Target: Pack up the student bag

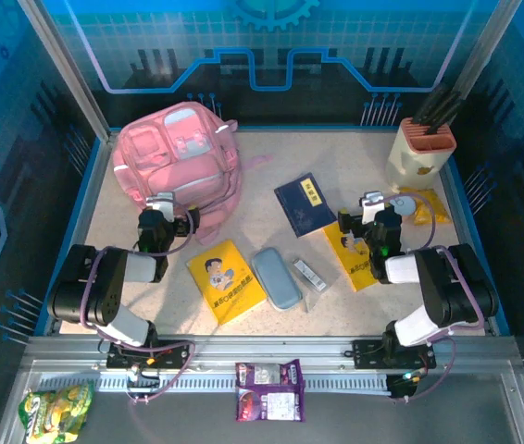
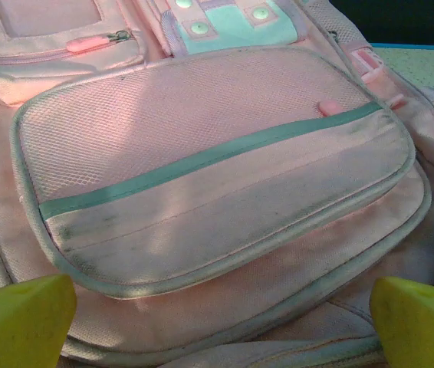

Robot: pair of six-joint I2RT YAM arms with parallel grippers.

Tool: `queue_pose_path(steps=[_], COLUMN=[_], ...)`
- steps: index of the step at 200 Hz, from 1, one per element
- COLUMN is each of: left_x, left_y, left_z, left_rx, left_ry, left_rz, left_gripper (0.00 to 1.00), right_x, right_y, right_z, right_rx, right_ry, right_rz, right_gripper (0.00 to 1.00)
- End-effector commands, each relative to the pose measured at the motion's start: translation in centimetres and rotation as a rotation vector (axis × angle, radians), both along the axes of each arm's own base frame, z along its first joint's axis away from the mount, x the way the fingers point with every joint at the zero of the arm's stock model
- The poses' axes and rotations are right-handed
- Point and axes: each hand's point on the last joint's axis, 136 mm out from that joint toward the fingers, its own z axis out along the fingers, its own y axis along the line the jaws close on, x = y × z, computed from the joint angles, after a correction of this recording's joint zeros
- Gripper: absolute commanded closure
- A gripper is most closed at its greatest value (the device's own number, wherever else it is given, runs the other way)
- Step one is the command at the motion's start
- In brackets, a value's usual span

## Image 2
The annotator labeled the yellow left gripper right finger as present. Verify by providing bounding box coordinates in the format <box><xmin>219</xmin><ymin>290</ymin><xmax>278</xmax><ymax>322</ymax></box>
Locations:
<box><xmin>369</xmin><ymin>276</ymin><xmax>434</xmax><ymax>368</ymax></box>

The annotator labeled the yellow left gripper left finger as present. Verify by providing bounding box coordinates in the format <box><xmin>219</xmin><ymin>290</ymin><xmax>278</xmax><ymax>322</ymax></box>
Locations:
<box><xmin>0</xmin><ymin>273</ymin><xmax>77</xmax><ymax>368</ymax></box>

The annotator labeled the pink student backpack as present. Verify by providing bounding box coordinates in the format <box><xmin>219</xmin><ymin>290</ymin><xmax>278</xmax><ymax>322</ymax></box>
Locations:
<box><xmin>0</xmin><ymin>0</ymin><xmax>434</xmax><ymax>368</ymax></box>

